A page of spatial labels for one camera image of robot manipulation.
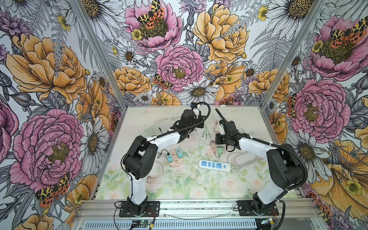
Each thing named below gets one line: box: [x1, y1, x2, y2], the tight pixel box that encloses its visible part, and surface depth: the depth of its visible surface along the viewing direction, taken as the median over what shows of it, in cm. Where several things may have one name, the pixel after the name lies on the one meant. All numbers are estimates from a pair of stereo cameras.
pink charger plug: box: [210, 142, 217, 153], surface depth 98 cm
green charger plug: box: [217, 146, 224, 158], surface depth 96 cm
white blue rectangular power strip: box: [198, 159, 231, 173], surface depth 89 cm
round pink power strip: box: [169, 149, 184, 168], surface depth 91 cm
